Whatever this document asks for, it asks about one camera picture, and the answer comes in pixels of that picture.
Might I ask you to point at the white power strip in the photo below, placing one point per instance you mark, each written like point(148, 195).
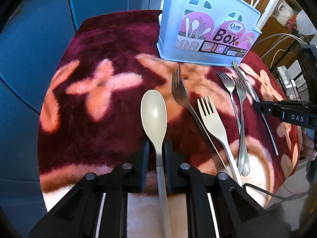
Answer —
point(287, 83)

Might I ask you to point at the beige plastic spoon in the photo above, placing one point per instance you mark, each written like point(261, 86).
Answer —
point(154, 121)

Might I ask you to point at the wooden shelf unit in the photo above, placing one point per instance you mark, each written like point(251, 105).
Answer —
point(274, 35)

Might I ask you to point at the red floral blanket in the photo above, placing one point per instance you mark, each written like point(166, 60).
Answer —
point(90, 118)

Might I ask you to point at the light blue utensil box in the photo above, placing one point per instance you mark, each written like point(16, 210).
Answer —
point(211, 32)

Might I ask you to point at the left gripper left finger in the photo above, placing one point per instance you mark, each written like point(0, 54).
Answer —
point(138, 173)

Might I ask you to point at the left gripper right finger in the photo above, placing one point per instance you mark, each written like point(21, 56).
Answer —
point(177, 178)

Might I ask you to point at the beige plastic fork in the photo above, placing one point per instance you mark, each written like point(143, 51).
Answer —
point(214, 125)

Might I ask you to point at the large steel fork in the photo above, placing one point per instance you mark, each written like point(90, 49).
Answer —
point(180, 95)

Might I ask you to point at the steel table knife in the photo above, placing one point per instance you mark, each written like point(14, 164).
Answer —
point(253, 94)

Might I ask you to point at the person's right hand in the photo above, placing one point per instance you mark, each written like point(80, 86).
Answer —
point(308, 145)

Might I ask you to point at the steel fork near box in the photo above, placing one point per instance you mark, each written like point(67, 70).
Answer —
point(230, 86)

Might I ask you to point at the steel fork right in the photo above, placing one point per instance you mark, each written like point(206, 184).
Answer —
point(243, 161)

